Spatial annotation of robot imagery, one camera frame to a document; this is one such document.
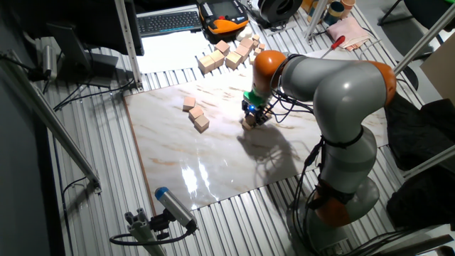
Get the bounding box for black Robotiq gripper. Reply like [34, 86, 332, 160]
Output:
[241, 100, 268, 126]

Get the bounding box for green gripper mounting adapter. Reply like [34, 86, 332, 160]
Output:
[243, 90, 267, 107]

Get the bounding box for white marble pattern board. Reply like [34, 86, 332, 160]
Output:
[123, 49, 389, 215]

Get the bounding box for white rounded figurine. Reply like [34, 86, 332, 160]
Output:
[235, 26, 254, 41]

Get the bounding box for orange black teach pendant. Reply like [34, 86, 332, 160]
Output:
[197, 0, 250, 44]

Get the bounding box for printed white paper sheet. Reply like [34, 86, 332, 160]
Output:
[136, 30, 214, 75]

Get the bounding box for black round drum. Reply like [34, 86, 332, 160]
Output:
[248, 0, 305, 29]

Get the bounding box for pale pink sheet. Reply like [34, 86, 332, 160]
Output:
[326, 16, 373, 53]

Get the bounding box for black computer keyboard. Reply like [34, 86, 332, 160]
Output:
[136, 10, 203, 38]

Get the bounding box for dark rimmed paper cup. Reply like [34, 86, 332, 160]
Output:
[322, 1, 346, 26]

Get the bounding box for black cloth bag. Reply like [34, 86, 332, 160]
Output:
[382, 94, 455, 171]

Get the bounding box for black padded bag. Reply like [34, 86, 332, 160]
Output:
[386, 166, 455, 230]

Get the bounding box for black computer monitor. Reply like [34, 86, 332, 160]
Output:
[6, 0, 145, 88]

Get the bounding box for brown cardboard box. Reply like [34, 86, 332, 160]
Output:
[419, 42, 455, 106]

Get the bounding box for black office chair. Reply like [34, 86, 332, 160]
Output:
[376, 0, 455, 28]

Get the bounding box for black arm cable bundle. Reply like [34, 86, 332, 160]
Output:
[268, 53, 360, 256]

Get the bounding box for red handled screwdriver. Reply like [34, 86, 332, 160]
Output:
[319, 34, 346, 60]

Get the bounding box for slim aluminium profile post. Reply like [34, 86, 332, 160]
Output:
[304, 0, 328, 42]

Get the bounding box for silver camera with blue cap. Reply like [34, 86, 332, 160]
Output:
[154, 186, 198, 232]

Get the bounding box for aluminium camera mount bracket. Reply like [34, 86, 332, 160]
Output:
[124, 208, 168, 256]

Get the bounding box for black monitor cables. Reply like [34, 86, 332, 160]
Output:
[53, 76, 136, 112]

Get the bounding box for black camera cable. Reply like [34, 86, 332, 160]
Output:
[109, 227, 196, 247]

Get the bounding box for black base cable bundle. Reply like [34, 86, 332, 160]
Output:
[341, 229, 413, 255]

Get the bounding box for short aluminium frame beam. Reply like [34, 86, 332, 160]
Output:
[401, 144, 455, 181]

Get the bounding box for slanted aluminium frame beam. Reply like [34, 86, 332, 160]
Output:
[393, 3, 455, 74]

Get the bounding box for long aluminium frame beam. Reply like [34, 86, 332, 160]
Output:
[0, 49, 103, 195]

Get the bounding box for small silver camera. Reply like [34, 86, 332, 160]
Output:
[41, 44, 58, 81]

